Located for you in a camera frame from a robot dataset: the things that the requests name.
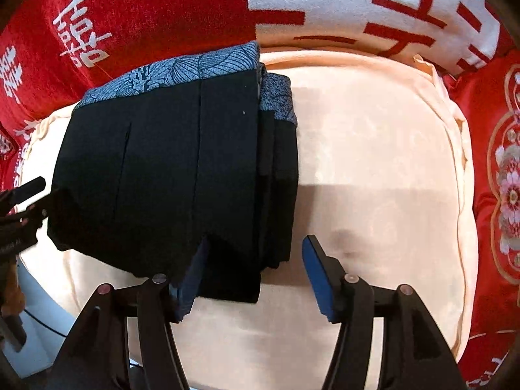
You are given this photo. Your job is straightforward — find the black pants with patterned waistband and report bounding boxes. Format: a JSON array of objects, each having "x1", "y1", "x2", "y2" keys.
[{"x1": 47, "y1": 41, "x2": 299, "y2": 304}]

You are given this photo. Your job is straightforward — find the cream peach cushion cover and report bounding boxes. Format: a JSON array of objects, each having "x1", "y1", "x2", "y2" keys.
[{"x1": 18, "y1": 46, "x2": 480, "y2": 390}]

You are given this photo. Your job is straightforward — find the red blanket with white characters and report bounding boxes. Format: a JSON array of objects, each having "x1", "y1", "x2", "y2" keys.
[{"x1": 1, "y1": 0, "x2": 514, "y2": 189}]

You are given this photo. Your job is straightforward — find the red floral embroidered cushion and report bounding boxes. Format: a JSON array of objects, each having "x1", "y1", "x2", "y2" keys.
[{"x1": 448, "y1": 49, "x2": 519, "y2": 389}]

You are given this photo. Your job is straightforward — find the person's left hand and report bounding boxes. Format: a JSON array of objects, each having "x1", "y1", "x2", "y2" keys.
[{"x1": 1, "y1": 263, "x2": 26, "y2": 318}]

